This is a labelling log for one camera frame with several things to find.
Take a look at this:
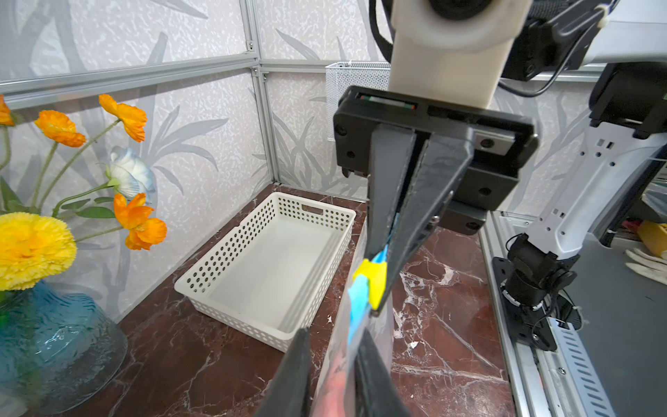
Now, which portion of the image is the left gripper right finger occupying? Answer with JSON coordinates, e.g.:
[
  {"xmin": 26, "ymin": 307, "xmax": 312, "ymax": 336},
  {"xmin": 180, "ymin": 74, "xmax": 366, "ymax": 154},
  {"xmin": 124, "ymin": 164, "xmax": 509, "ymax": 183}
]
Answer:
[{"xmin": 355, "ymin": 330, "xmax": 410, "ymax": 417}]

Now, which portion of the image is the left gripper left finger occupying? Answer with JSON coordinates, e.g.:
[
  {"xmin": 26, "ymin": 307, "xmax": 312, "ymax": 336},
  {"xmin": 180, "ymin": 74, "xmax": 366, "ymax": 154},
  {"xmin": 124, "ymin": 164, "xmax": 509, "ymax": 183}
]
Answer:
[{"xmin": 255, "ymin": 328, "xmax": 311, "ymax": 417}]

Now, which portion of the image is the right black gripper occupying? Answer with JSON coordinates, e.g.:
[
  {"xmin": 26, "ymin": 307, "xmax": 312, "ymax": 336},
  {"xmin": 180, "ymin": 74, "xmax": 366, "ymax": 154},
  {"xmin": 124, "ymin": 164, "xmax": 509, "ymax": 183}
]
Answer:
[{"xmin": 333, "ymin": 86, "xmax": 538, "ymax": 312}]

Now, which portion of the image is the clear zip-top bag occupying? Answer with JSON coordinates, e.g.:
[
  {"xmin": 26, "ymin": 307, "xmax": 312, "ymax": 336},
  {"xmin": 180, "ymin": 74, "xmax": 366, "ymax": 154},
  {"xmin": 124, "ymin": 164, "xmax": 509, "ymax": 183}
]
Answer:
[{"xmin": 310, "ymin": 223, "xmax": 394, "ymax": 416}]

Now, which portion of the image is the white perforated plastic basket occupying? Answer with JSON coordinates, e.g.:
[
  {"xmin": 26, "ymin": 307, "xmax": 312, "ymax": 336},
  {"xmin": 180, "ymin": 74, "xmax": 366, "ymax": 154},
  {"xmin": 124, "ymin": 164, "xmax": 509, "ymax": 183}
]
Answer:
[{"xmin": 175, "ymin": 192, "xmax": 356, "ymax": 352}]

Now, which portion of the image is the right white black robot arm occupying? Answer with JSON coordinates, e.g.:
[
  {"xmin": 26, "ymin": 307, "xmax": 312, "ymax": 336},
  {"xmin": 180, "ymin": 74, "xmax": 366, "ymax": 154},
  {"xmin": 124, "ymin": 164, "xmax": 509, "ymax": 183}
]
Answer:
[{"xmin": 333, "ymin": 1, "xmax": 666, "ymax": 314}]

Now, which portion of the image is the blue glass vase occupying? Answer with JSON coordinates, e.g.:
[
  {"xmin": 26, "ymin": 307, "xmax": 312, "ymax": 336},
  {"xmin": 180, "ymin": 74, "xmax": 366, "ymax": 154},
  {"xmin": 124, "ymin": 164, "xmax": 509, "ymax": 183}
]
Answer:
[{"xmin": 1, "ymin": 281, "xmax": 128, "ymax": 415}]

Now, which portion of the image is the orange yellow flower bouquet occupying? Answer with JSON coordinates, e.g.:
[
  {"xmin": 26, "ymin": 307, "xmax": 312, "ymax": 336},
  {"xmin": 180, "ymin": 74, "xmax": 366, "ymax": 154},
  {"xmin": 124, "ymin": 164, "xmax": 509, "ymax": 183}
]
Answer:
[{"xmin": 0, "ymin": 93, "xmax": 168, "ymax": 293}]

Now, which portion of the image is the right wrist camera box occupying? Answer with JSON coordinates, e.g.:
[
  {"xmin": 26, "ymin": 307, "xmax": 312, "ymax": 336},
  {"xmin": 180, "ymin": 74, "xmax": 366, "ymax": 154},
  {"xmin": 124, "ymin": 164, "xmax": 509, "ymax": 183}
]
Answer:
[{"xmin": 388, "ymin": 1, "xmax": 532, "ymax": 109}]

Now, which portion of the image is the white wire mesh basket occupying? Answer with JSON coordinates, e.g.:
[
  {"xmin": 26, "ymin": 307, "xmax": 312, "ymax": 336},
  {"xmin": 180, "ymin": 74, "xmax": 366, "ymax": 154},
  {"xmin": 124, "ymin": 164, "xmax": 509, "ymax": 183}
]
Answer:
[{"xmin": 325, "ymin": 61, "xmax": 391, "ymax": 142}]

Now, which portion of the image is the aluminium frame rail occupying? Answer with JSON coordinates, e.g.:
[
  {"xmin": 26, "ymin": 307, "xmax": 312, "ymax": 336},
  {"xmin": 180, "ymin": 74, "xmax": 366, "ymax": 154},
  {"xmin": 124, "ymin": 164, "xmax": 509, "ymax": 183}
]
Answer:
[{"xmin": 479, "ymin": 212, "xmax": 615, "ymax": 416}]

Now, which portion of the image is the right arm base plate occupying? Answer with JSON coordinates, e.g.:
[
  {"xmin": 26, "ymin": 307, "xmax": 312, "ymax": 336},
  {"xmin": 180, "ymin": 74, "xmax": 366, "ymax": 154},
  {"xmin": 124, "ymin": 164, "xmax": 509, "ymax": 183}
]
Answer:
[{"xmin": 492, "ymin": 256, "xmax": 558, "ymax": 351}]

